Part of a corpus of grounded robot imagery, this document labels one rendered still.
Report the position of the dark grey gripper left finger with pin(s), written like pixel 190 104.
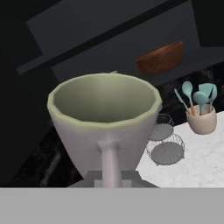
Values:
pixel 91 178

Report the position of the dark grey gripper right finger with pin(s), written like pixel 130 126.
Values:
pixel 130 178

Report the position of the pale stemmed glass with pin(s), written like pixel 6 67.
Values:
pixel 105 128

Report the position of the dark grey cabinet door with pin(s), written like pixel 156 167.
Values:
pixel 96 23
pixel 122 55

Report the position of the beige utensil pot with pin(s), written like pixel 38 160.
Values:
pixel 202 122

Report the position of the thin teal utensil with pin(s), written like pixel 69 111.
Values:
pixel 180 99

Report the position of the teal spatula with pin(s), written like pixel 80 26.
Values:
pixel 207 89

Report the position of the brown wooden bowl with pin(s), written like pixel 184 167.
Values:
pixel 161 59

